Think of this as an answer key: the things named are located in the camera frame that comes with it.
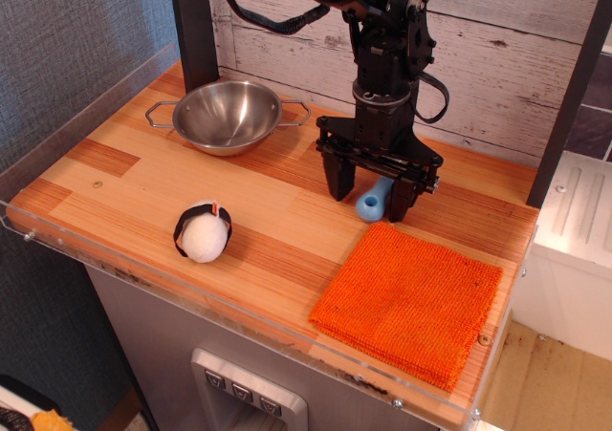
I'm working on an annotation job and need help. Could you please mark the orange knitted cloth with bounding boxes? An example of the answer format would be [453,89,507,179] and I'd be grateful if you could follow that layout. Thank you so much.
[309,222,503,392]

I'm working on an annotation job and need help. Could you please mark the blue handled grey scoop spoon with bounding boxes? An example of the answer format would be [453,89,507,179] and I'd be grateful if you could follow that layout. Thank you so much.
[355,177,394,223]

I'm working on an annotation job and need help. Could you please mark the clear acrylic table guard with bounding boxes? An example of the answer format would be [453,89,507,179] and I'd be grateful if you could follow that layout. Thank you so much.
[1,62,496,429]

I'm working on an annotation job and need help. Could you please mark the white cabinet at right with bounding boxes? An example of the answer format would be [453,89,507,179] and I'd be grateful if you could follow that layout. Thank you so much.
[512,152,611,358]

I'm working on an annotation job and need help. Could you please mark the dark right upright post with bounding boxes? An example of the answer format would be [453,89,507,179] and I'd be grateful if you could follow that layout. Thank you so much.
[526,0,611,208]

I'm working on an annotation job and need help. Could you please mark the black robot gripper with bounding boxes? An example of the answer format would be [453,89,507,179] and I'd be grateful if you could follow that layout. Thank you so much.
[317,91,443,223]

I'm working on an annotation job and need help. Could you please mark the yellow object bottom left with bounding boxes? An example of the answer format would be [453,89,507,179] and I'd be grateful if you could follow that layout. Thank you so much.
[30,410,75,431]

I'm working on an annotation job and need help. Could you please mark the white plush ball black band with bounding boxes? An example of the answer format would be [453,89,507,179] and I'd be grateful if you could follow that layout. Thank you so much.
[173,201,232,264]

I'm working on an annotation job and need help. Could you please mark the stainless steel bowl with handles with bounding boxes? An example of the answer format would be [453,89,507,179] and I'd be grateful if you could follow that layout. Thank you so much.
[145,80,312,157]

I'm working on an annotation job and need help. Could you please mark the silver toy fridge dispenser panel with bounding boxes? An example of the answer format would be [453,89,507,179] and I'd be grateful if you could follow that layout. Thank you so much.
[191,348,309,430]

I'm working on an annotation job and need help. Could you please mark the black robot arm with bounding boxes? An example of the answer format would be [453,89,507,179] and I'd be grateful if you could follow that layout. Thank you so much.
[226,0,449,223]

